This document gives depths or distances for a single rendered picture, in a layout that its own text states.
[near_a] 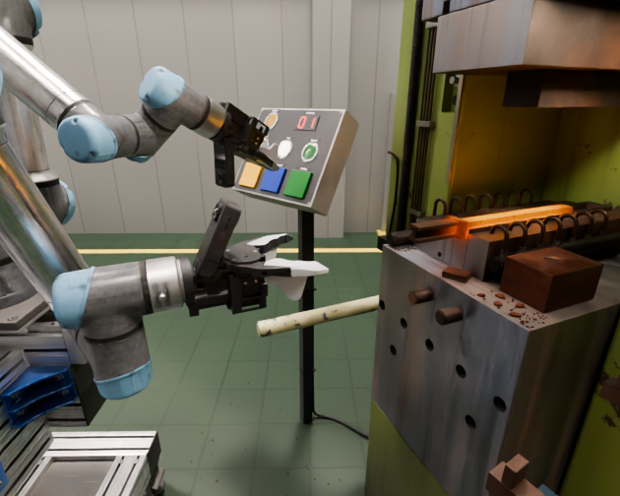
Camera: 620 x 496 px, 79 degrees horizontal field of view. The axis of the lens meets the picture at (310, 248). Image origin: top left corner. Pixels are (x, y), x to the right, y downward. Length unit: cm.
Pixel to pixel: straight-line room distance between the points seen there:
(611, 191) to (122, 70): 355
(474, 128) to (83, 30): 349
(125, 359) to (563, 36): 79
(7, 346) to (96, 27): 324
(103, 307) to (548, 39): 73
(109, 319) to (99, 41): 353
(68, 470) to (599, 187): 164
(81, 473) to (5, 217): 97
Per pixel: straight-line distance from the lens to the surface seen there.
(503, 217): 83
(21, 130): 104
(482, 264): 74
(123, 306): 54
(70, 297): 55
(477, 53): 75
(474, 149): 102
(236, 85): 360
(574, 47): 77
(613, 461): 91
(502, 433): 75
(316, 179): 102
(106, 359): 59
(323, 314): 113
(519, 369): 67
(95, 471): 143
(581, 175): 119
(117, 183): 403
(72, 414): 110
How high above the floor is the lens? 122
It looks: 21 degrees down
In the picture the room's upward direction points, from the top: straight up
